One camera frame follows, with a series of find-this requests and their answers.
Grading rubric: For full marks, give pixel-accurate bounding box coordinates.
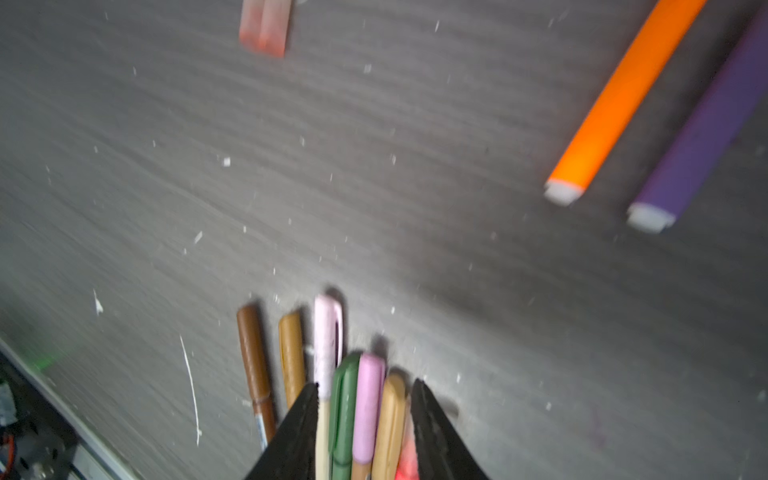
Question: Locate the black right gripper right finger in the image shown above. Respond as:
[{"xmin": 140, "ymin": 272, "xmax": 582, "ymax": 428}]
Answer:
[{"xmin": 411, "ymin": 379, "xmax": 489, "ymax": 480}]

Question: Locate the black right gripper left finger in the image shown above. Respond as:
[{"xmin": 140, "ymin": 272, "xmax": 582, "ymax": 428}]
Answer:
[{"xmin": 245, "ymin": 383, "xmax": 319, "ymax": 480}]

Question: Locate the orange highlighter pen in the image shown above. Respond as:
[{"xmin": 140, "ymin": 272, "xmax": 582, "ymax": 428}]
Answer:
[{"xmin": 544, "ymin": 0, "xmax": 706, "ymax": 206}]

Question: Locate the translucent pink pen cap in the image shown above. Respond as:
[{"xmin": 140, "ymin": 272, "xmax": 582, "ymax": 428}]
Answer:
[{"xmin": 239, "ymin": 0, "xmax": 266, "ymax": 50}]

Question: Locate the purple highlighter pen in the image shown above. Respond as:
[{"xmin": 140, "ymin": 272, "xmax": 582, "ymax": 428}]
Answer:
[{"xmin": 627, "ymin": 5, "xmax": 767, "ymax": 234}]

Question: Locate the red highlighter pen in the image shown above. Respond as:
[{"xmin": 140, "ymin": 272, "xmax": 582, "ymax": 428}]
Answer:
[{"xmin": 395, "ymin": 400, "xmax": 419, "ymax": 480}]

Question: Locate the tan marker pen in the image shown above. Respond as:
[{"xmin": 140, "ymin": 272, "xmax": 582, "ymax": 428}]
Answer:
[{"xmin": 371, "ymin": 373, "xmax": 407, "ymax": 480}]

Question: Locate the green marker pen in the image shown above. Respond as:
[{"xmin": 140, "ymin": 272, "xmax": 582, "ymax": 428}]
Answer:
[{"xmin": 328, "ymin": 352, "xmax": 361, "ymax": 480}]

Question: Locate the brown marker pen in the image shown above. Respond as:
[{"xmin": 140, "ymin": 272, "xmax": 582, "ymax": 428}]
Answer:
[{"xmin": 236, "ymin": 303, "xmax": 276, "ymax": 450}]

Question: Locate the pink cap brown marker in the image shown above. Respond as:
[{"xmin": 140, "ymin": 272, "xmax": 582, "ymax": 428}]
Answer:
[{"xmin": 351, "ymin": 353, "xmax": 386, "ymax": 480}]

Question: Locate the ochre cap pink marker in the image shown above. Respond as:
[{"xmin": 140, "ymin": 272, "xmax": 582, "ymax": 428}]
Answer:
[{"xmin": 278, "ymin": 311, "xmax": 306, "ymax": 410}]

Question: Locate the pink cap cream marker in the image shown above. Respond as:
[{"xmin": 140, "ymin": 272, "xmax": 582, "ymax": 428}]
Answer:
[{"xmin": 313, "ymin": 294, "xmax": 343, "ymax": 480}]

